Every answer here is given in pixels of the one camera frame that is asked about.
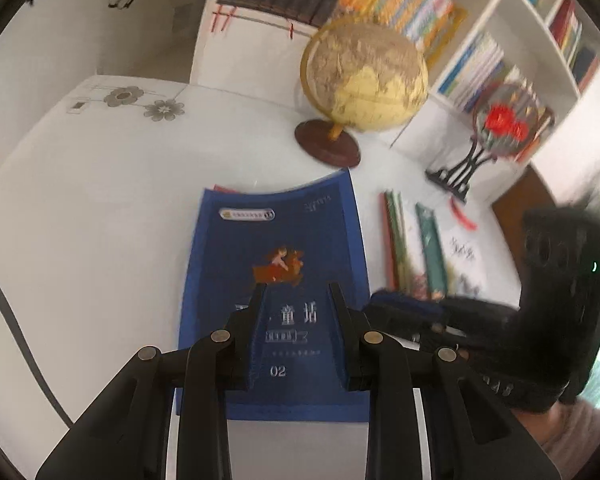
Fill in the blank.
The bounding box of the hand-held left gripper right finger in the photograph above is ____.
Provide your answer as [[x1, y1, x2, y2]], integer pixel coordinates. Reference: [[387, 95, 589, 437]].
[[327, 281, 563, 480]]

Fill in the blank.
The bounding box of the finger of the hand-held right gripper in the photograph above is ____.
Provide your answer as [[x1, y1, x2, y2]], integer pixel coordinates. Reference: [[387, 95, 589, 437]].
[[369, 287, 448, 323], [405, 296, 523, 356]]

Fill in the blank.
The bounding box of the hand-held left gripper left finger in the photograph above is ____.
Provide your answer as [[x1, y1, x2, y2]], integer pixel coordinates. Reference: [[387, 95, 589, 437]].
[[35, 282, 269, 480]]

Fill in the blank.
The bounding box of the pile of picture books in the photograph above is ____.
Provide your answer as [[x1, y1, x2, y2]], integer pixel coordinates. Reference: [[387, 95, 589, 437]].
[[378, 189, 486, 303]]

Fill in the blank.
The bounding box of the dark blue fairy-tale book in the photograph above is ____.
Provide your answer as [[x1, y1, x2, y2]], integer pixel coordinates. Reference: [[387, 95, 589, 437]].
[[176, 169, 372, 423]]

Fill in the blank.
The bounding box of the row of thin mixed books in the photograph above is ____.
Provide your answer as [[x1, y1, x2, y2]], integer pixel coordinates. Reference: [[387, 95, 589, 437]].
[[437, 30, 556, 161]]

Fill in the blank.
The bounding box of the row of shelved paperback books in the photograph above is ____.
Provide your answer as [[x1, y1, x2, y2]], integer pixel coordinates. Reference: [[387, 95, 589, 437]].
[[500, 0, 600, 92]]

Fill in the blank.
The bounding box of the row of orange colourful books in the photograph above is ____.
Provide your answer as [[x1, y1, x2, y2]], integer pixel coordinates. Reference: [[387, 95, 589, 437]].
[[340, 0, 468, 63]]

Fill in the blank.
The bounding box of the brown wooden cabinet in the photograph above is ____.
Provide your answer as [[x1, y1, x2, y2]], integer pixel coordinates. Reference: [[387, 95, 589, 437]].
[[491, 164, 556, 221]]

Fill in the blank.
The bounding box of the red tassel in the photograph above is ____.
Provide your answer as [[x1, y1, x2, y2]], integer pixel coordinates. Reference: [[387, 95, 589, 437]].
[[448, 196, 479, 231]]

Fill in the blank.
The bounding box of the round red flower fan ornament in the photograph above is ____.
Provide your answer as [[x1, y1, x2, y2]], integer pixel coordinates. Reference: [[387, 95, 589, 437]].
[[425, 79, 556, 205]]

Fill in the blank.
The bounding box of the white bookshelf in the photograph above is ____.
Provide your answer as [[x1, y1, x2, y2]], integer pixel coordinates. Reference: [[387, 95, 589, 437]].
[[189, 0, 600, 181]]

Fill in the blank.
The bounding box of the antique yellow desk globe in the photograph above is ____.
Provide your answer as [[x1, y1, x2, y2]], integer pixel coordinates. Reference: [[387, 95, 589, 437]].
[[294, 14, 430, 170]]

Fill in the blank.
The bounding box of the grey flower table sticker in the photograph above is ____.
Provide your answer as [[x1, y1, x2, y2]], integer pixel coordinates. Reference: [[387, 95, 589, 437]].
[[103, 85, 145, 109], [144, 99, 186, 122]]

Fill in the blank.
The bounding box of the thin black cable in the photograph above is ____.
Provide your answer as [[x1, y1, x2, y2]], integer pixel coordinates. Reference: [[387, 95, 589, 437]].
[[0, 255, 78, 428]]

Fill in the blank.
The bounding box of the grey wall outlet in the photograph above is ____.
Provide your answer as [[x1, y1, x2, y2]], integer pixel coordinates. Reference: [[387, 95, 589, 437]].
[[171, 2, 195, 36]]

